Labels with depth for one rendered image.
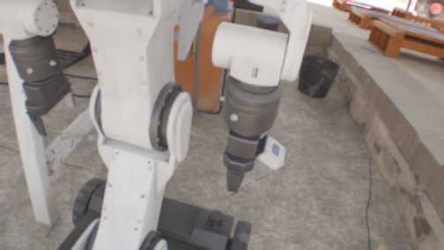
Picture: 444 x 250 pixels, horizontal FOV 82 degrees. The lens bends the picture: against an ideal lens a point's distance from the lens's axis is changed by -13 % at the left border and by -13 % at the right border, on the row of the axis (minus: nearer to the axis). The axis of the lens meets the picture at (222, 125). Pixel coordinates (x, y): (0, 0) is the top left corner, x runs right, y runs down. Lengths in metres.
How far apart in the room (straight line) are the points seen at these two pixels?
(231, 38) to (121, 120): 0.27
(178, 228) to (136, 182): 0.32
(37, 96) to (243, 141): 0.43
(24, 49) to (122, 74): 0.20
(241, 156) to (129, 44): 0.26
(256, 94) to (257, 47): 0.07
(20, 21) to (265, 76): 0.42
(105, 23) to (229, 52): 0.20
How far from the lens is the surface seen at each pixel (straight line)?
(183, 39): 0.77
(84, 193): 1.04
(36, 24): 0.57
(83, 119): 1.33
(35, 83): 0.66
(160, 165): 0.61
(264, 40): 0.39
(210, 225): 0.90
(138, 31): 0.44
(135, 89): 0.51
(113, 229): 0.69
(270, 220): 1.24
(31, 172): 1.12
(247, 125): 0.44
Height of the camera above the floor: 0.91
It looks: 31 degrees down
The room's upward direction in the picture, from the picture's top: 9 degrees clockwise
